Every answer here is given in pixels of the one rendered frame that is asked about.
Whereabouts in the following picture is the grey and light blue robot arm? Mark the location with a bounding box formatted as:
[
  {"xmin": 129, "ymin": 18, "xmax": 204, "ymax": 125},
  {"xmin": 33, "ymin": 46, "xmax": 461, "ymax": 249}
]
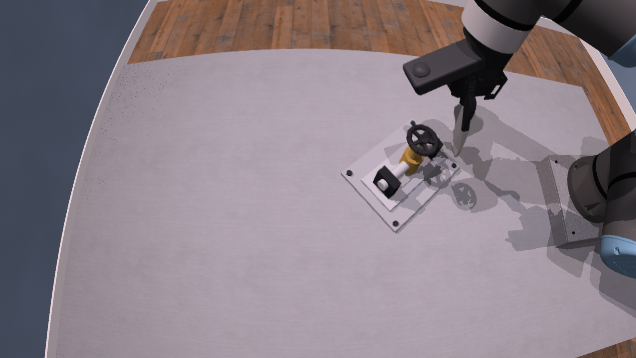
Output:
[{"xmin": 403, "ymin": 0, "xmax": 636, "ymax": 279}]

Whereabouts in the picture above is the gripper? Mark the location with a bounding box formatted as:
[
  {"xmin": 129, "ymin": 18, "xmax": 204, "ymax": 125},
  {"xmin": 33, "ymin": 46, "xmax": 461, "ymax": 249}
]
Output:
[{"xmin": 447, "ymin": 26, "xmax": 513, "ymax": 157}]

